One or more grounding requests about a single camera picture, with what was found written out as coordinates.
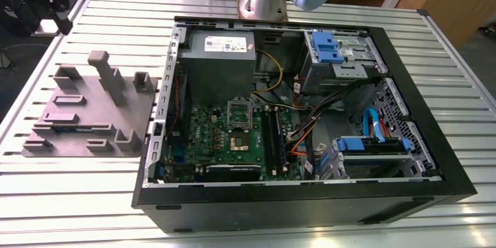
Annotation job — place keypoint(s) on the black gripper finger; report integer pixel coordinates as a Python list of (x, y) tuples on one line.
[(64, 23)]

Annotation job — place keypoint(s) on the CPU socket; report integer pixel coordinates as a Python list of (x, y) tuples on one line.
[(240, 143)]

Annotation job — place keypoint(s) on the grey parts rack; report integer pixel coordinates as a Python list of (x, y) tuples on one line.
[(100, 114)]

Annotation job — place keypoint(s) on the RAM stick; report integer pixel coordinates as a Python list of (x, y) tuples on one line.
[(281, 143), (73, 129)]

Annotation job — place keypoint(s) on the grey power supply unit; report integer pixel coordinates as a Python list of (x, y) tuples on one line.
[(216, 71)]

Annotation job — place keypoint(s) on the green motherboard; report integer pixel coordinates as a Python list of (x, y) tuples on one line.
[(201, 132)]

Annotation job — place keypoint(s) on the blue expansion slot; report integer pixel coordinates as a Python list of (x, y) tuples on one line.
[(179, 155)]

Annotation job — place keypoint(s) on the locking lever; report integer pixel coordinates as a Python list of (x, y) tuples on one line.
[(252, 104)]

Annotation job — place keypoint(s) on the black RAM slot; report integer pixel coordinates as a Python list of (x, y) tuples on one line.
[(267, 137), (273, 140)]

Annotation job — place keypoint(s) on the black graphics card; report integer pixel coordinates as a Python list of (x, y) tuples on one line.
[(232, 172)]

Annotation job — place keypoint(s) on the blue drive bay latch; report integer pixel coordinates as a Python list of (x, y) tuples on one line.
[(325, 47)]

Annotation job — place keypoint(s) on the metal drive cage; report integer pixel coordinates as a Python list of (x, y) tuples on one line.
[(348, 71)]

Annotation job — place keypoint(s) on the black PC case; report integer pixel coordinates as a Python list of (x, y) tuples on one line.
[(271, 210)]

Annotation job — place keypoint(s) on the hard disk in blue carrier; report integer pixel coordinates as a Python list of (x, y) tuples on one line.
[(352, 145)]

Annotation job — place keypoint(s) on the metal disk bay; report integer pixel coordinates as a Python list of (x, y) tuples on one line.
[(376, 157)]

